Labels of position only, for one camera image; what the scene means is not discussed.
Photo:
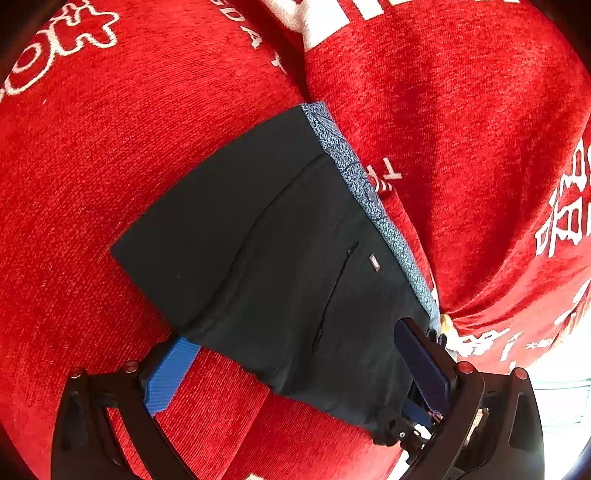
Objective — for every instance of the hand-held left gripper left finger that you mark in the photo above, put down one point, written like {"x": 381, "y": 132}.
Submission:
{"x": 168, "y": 374}

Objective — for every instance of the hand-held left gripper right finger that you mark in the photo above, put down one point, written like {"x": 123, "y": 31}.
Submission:
{"x": 427, "y": 364}

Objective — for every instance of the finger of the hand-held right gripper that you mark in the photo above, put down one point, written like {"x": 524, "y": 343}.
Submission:
{"x": 408, "y": 422}

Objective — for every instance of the black pants with patterned waistband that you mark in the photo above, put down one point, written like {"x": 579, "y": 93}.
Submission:
{"x": 254, "y": 254}

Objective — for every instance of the red printed sofa cover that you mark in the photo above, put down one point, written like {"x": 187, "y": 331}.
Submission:
{"x": 92, "y": 161}

